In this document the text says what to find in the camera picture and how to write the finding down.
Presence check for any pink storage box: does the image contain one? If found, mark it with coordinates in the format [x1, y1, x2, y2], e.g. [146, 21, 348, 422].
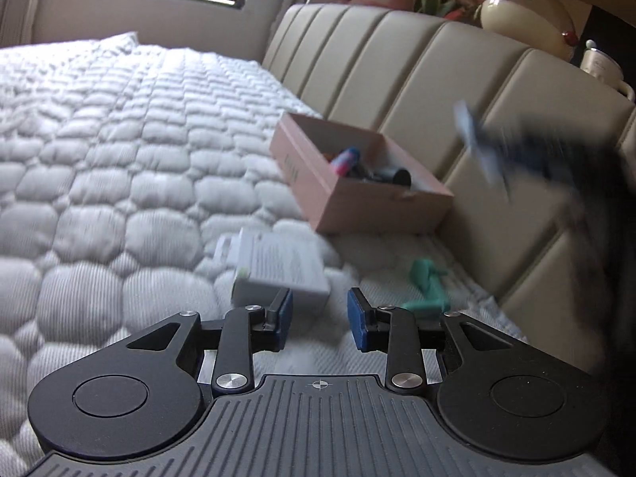
[269, 111, 455, 236]

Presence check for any white and blue packet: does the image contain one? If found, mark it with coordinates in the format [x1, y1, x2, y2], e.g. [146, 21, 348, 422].
[454, 100, 514, 204]

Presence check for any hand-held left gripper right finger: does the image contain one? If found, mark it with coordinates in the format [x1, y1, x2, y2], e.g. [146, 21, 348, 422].
[346, 287, 518, 398]

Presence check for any white lidded cup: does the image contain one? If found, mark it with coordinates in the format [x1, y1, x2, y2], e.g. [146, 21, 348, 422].
[578, 39, 636, 101]

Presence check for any white cardboard box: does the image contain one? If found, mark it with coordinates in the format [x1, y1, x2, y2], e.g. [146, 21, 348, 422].
[213, 227, 333, 307]

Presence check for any cream round lamp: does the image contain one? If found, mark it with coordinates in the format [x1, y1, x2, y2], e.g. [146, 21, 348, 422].
[474, 0, 580, 63]

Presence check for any black item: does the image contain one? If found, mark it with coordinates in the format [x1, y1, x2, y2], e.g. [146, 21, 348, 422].
[358, 163, 413, 188]

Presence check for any beige padded headboard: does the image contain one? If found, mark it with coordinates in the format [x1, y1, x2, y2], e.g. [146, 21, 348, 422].
[260, 2, 636, 376]

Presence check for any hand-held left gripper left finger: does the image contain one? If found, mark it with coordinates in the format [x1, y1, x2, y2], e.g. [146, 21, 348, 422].
[125, 287, 294, 398]

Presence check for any green plastic hook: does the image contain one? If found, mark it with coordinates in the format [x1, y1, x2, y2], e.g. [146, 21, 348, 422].
[401, 257, 453, 315]

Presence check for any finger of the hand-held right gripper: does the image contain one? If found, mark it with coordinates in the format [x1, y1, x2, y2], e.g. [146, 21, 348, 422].
[492, 118, 572, 186]

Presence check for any pink and blue pen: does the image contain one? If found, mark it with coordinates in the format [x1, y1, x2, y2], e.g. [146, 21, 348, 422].
[330, 146, 361, 176]

